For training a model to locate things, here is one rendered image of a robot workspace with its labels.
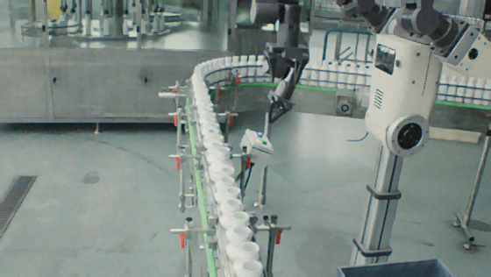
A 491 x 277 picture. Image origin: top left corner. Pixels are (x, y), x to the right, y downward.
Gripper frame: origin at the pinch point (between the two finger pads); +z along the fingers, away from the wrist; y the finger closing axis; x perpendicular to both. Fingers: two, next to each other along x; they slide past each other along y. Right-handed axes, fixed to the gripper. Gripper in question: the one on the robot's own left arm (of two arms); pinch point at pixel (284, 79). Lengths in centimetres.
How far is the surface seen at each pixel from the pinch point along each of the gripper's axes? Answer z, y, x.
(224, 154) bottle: 21.1, -14.8, -1.1
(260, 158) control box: 33.2, 0.9, 24.5
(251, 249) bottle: 25.1, -13.7, -39.7
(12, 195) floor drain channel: 140, -153, 198
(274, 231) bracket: 32.5, -4.4, -22.3
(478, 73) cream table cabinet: 54, 310, 312
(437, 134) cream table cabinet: 133, 281, 323
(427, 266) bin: 47, 42, -22
